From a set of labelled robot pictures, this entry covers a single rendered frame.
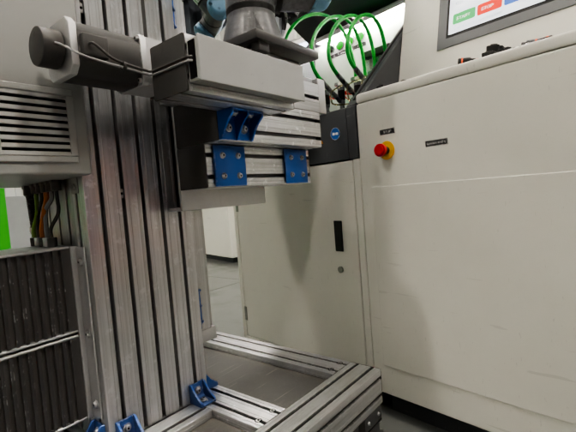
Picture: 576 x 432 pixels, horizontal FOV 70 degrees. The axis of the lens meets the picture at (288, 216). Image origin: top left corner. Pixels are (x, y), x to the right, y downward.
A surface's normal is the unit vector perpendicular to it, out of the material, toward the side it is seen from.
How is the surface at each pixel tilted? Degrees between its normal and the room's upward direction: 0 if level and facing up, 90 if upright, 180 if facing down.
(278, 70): 90
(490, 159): 90
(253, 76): 90
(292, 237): 90
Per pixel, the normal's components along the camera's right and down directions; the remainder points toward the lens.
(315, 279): -0.75, 0.10
